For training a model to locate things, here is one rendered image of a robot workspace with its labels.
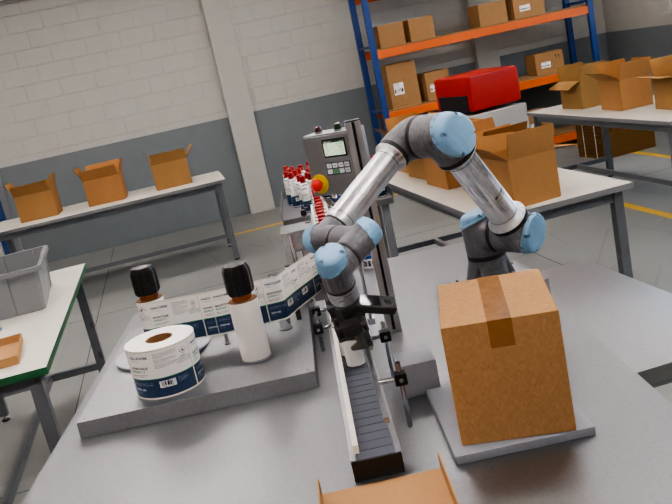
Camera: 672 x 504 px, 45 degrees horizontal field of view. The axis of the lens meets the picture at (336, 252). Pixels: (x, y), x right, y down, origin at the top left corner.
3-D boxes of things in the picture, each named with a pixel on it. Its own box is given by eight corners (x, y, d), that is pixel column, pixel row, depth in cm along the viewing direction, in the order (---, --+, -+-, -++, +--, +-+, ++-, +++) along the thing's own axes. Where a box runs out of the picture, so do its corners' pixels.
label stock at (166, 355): (123, 398, 234) (109, 352, 231) (167, 369, 251) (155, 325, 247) (176, 400, 224) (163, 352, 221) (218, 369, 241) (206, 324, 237)
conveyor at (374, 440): (324, 276, 332) (322, 267, 331) (343, 272, 332) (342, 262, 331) (360, 477, 172) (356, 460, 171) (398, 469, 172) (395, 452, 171)
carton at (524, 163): (459, 205, 435) (447, 136, 426) (541, 182, 448) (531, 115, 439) (498, 215, 396) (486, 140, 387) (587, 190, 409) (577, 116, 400)
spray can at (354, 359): (346, 363, 225) (331, 293, 220) (365, 359, 225) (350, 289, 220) (347, 370, 220) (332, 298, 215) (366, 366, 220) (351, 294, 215)
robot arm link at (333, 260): (353, 244, 188) (331, 268, 184) (364, 276, 195) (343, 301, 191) (327, 235, 192) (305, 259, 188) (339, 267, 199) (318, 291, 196)
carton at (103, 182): (82, 210, 751) (71, 170, 742) (88, 203, 793) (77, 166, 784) (130, 199, 756) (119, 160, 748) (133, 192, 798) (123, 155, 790)
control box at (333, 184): (330, 189, 261) (317, 131, 256) (376, 184, 252) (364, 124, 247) (313, 197, 253) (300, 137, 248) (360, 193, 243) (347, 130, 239)
